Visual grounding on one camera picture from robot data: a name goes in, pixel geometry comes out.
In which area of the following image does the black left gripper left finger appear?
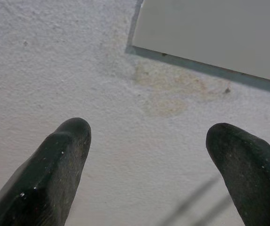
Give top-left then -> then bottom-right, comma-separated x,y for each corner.
0,117 -> 92,226

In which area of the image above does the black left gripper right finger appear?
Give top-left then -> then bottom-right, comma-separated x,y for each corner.
205,122 -> 270,226

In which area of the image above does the grey glass-edged wall panel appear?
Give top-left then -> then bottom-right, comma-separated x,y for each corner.
125,0 -> 270,96

